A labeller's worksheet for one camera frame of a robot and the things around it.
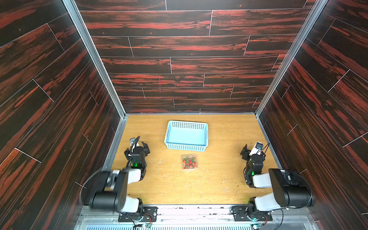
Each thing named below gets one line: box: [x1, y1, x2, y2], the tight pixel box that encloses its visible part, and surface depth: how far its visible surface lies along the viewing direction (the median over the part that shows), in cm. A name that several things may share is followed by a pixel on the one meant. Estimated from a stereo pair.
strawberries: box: [182, 156, 197, 170], surface depth 93 cm
